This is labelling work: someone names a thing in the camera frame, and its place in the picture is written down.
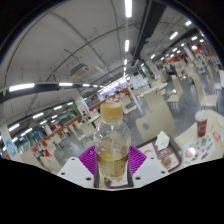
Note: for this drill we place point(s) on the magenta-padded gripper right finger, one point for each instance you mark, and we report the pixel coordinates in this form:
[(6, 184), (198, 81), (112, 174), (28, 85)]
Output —
[(138, 161)]

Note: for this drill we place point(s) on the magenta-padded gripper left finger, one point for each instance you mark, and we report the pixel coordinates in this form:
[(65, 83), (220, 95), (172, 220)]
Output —
[(86, 163)]

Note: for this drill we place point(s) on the ceiling air conditioner unit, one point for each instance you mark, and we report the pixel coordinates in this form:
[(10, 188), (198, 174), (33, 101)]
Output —
[(80, 70)]

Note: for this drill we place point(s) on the red paper cup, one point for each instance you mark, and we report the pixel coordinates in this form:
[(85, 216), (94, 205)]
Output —
[(201, 123)]

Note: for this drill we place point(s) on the beige canteen chairs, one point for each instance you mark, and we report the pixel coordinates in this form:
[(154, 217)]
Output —
[(156, 121)]

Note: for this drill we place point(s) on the small red wrapper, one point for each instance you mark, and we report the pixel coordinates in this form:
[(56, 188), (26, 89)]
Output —
[(216, 136)]

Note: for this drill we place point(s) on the person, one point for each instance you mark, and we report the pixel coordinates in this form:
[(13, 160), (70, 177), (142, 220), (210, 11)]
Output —
[(171, 69)]

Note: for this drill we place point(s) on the dark food tray, paper liner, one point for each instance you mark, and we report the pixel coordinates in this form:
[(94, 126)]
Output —
[(170, 155)]

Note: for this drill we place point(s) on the white paper napkin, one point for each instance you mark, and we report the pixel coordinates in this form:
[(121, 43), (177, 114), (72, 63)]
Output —
[(162, 140)]

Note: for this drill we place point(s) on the colourful sticker sheet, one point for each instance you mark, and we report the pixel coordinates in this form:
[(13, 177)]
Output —
[(200, 150)]

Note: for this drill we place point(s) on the clear bottle with yellow drink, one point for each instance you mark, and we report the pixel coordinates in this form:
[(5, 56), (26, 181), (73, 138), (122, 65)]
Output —
[(111, 143)]

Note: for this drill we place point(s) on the blue square sign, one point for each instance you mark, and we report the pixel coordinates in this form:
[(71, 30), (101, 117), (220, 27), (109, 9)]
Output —
[(10, 148)]

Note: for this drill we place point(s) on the ceiling strip lights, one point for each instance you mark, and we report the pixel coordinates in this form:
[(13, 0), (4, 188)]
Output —
[(21, 87)]

